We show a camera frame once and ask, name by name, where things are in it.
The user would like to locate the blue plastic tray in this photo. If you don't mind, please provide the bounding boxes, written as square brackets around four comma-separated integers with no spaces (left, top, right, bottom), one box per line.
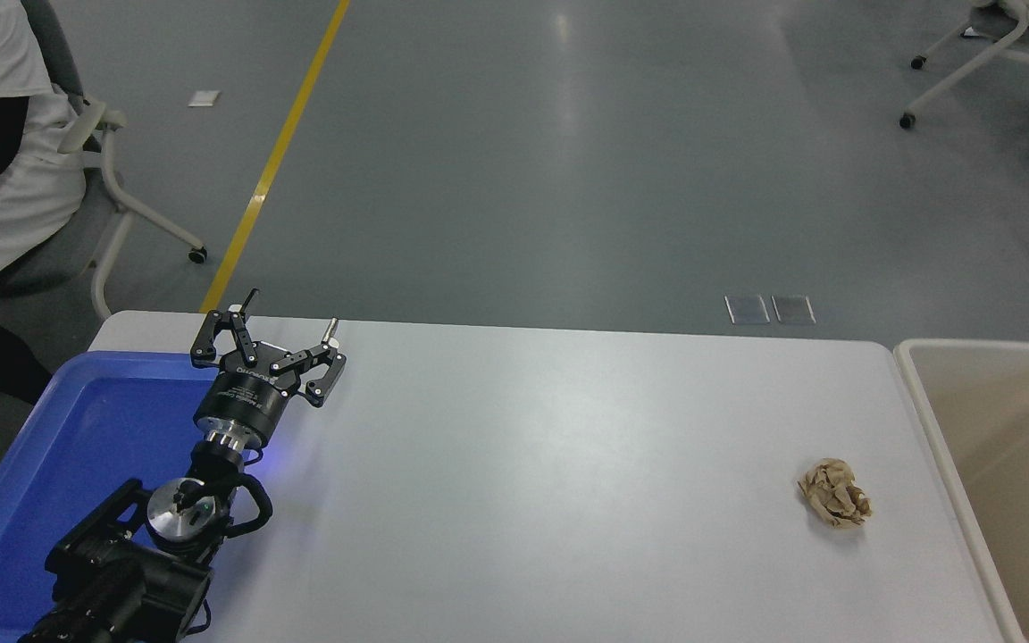
[0,350,252,643]

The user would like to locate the clear floor plate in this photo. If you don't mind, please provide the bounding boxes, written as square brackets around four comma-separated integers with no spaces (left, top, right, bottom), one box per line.
[724,295,771,326]
[772,295,817,326]

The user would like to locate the crumpled tan paper ball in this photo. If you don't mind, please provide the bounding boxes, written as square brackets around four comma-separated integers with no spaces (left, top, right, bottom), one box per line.
[797,458,874,530]

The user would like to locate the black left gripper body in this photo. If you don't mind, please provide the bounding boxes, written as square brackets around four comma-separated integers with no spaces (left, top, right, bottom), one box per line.
[192,344,301,448]

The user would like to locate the grey office chair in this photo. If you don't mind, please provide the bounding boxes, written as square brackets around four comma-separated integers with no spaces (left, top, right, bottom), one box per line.
[0,0,209,321]

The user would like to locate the large pale bin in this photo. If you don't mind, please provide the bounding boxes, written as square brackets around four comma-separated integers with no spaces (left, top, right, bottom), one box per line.
[893,338,1029,643]

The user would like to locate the white-framed office chair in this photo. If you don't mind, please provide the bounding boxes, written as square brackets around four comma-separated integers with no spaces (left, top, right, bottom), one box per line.
[899,0,1029,164]

